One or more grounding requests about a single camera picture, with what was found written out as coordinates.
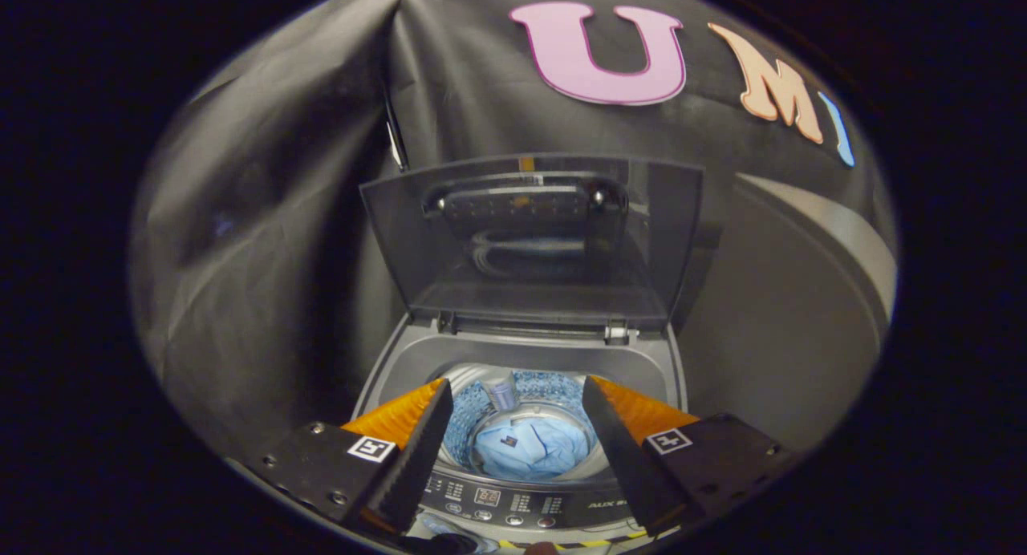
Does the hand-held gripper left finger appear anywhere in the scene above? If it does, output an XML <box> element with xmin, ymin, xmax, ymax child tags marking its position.
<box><xmin>241</xmin><ymin>378</ymin><xmax>455</xmax><ymax>540</ymax></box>

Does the grey washing machine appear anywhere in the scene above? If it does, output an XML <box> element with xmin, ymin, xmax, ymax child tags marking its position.
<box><xmin>349</xmin><ymin>313</ymin><xmax>691</xmax><ymax>553</ymax></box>

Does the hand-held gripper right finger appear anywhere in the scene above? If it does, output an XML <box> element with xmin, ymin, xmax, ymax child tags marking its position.
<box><xmin>582</xmin><ymin>375</ymin><xmax>803</xmax><ymax>537</ymax></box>

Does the black backdrop cloth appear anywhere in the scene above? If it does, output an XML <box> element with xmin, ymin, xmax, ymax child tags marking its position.
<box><xmin>128</xmin><ymin>0</ymin><xmax>891</xmax><ymax>460</ymax></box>

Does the dark washing machine lid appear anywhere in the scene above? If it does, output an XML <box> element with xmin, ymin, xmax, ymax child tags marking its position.
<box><xmin>359</xmin><ymin>153</ymin><xmax>705</xmax><ymax>333</ymax></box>

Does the light blue shirt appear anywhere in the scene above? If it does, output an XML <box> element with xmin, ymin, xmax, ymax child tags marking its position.
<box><xmin>472</xmin><ymin>416</ymin><xmax>592</xmax><ymax>483</ymax></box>

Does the beige cabinet with dark top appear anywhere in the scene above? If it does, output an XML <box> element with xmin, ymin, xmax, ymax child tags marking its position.
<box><xmin>680</xmin><ymin>172</ymin><xmax>898</xmax><ymax>453</ymax></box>

